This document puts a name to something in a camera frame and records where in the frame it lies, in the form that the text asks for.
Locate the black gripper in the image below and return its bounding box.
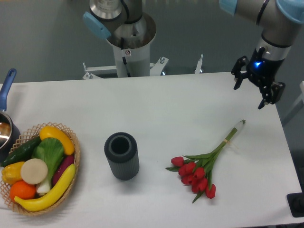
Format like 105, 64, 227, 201
231, 47, 285, 109

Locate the red tulip bouquet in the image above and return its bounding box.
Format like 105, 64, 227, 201
166, 120, 246, 203

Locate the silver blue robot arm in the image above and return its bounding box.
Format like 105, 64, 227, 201
83, 0, 304, 108

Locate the white furniture edge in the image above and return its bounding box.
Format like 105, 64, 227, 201
281, 81, 304, 127

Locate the black clamp block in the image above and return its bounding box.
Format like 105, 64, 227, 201
286, 192, 304, 218

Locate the dark grey ribbed vase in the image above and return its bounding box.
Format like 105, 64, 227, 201
104, 132, 140, 181

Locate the purple sweet potato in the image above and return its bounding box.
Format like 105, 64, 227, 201
52, 155, 74, 187

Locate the yellow squash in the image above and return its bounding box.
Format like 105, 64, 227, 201
39, 125, 75, 155

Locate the green bok choy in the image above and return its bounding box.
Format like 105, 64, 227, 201
31, 138, 64, 196

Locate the yellow banana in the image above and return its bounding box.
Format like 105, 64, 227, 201
14, 164, 76, 212

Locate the woven wicker basket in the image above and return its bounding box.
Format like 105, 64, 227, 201
0, 123, 80, 216

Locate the beige round disc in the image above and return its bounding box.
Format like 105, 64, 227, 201
20, 158, 48, 185

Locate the green cucumber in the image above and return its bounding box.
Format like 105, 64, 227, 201
0, 136, 41, 167

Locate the orange fruit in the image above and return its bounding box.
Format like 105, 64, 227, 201
9, 180, 36, 202

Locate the yellow bell pepper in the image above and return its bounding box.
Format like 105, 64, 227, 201
1, 161, 25, 185

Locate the white metal base frame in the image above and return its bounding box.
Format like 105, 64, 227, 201
82, 54, 204, 80

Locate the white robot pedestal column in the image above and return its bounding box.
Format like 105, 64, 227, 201
107, 13, 156, 78

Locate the black pedestal cable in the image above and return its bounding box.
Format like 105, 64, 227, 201
120, 37, 131, 78

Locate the blue handled saucepan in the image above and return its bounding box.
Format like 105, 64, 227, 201
0, 68, 20, 162

